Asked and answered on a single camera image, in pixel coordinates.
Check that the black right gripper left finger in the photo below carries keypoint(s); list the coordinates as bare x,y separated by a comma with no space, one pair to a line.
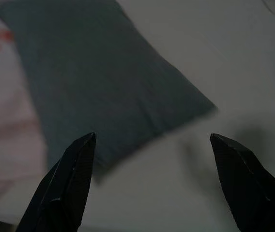
65,183

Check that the white blanket with pink print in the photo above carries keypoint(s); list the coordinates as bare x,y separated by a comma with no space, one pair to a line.
4,116

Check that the white mattress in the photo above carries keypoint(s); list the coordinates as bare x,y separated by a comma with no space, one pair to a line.
212,53

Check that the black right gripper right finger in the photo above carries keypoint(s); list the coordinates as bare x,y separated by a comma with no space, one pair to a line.
251,191

